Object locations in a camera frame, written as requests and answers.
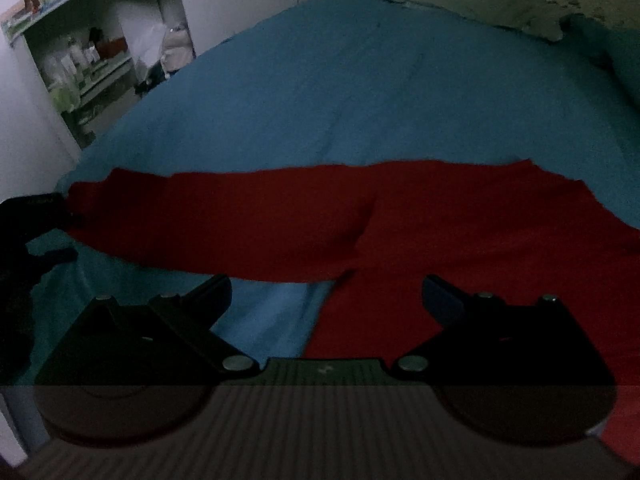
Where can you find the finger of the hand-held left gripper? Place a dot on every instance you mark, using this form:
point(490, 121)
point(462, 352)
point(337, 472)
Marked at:
point(52, 256)
point(37, 206)

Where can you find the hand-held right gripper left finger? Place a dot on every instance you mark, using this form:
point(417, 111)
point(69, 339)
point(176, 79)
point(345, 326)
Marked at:
point(216, 294)

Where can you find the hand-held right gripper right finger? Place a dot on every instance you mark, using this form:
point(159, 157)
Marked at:
point(440, 301)

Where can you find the red pants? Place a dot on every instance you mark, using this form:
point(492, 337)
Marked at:
point(450, 220)

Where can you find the white shelf unit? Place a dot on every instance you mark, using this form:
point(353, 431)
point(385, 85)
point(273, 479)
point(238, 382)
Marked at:
point(30, 90)

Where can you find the group of toiletry bottles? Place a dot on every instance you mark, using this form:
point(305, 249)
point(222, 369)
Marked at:
point(75, 62)

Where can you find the white bag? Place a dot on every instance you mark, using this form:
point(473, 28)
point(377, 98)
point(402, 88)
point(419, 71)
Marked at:
point(176, 45)

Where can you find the blue bed sheet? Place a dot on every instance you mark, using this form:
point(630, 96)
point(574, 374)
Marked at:
point(350, 85)

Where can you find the blue pillow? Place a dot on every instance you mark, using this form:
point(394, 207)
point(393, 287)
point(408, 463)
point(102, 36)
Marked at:
point(607, 50)

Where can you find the grey-green pillow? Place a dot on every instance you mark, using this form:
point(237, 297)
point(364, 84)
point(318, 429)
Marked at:
point(475, 0)

